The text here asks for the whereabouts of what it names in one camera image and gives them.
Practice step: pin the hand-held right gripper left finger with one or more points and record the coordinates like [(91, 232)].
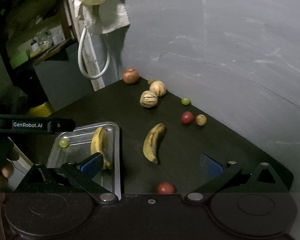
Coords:
[(92, 165)]

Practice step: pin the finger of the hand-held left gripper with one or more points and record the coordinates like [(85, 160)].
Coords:
[(61, 125)]

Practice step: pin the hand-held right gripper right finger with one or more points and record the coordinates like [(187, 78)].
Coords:
[(210, 166)]

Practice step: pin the green grape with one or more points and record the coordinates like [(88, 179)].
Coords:
[(185, 101), (63, 143)]

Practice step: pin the clear plastic tray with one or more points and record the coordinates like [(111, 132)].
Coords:
[(72, 152)]

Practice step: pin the ripe yellow banana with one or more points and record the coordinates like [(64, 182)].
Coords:
[(151, 142), (98, 140)]

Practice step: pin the dark striped melon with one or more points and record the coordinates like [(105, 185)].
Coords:
[(148, 99)]

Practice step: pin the pale striped melon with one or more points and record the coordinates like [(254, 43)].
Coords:
[(158, 88)]

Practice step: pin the person's left hand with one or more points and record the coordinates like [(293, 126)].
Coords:
[(7, 173)]

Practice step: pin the yellow object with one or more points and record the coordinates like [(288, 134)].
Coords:
[(41, 109)]

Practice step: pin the white plastic object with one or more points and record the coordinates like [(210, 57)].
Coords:
[(18, 170)]

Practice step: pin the small tan round fruit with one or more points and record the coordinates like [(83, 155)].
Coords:
[(201, 120), (151, 81)]

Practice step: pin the small red round fruit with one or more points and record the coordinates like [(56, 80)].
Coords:
[(165, 188), (187, 117)]

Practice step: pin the green box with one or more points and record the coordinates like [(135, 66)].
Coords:
[(20, 58)]

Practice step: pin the white bottle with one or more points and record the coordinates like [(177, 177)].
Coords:
[(35, 47)]

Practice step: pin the red apple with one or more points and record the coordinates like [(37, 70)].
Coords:
[(130, 76)]

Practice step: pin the clear glass jar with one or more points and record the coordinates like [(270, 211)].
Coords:
[(45, 41)]

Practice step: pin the wooden shelf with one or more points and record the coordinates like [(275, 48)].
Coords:
[(27, 17)]

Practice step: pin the white hanging cloth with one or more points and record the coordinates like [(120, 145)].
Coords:
[(115, 17)]

